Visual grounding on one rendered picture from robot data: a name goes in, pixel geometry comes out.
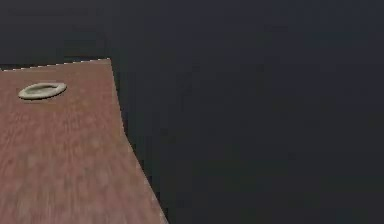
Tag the brown wooden table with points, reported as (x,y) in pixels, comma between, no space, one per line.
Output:
(66,156)

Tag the pale green plate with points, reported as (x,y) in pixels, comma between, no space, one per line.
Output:
(42,90)

